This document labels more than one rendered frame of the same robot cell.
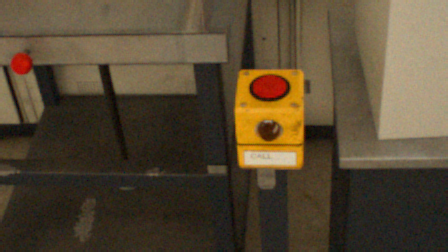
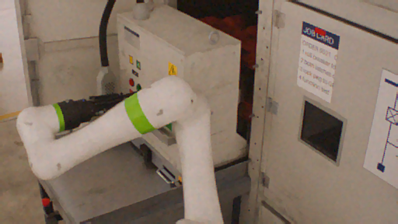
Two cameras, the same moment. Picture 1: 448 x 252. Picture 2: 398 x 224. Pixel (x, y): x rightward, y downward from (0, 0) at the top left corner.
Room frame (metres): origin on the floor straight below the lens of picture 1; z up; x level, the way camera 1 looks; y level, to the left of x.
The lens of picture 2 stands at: (0.23, -1.19, 2.02)
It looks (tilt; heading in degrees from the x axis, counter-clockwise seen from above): 29 degrees down; 48
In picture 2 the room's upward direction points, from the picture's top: 2 degrees counter-clockwise
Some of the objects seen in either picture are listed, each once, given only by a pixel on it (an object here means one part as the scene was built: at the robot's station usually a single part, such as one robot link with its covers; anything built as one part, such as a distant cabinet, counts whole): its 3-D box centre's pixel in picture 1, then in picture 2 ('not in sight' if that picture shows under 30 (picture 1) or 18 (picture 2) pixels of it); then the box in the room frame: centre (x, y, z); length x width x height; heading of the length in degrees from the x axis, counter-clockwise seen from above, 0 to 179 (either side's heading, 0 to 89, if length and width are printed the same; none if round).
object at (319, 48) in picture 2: not in sight; (316, 61); (1.49, -0.53, 1.43); 0.15 x 0.01 x 0.21; 76
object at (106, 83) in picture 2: not in sight; (108, 90); (1.38, 0.31, 1.09); 0.08 x 0.05 x 0.17; 166
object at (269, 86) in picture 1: (269, 89); not in sight; (0.71, -0.13, 0.90); 0.04 x 0.04 x 0.02
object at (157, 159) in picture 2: not in sight; (153, 150); (1.41, 0.09, 0.90); 0.54 x 0.05 x 0.06; 76
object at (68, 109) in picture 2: not in sight; (68, 116); (1.01, 0.04, 1.23); 0.09 x 0.06 x 0.12; 76
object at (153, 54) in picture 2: not in sight; (148, 93); (1.39, 0.09, 1.15); 0.48 x 0.01 x 0.48; 76
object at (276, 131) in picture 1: (268, 133); not in sight; (0.67, -0.12, 0.87); 0.03 x 0.01 x 0.03; 76
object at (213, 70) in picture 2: not in sight; (205, 77); (1.64, 0.03, 1.15); 0.51 x 0.50 x 0.48; 166
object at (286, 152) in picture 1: (270, 119); not in sight; (0.71, -0.13, 0.85); 0.08 x 0.08 x 0.10; 76
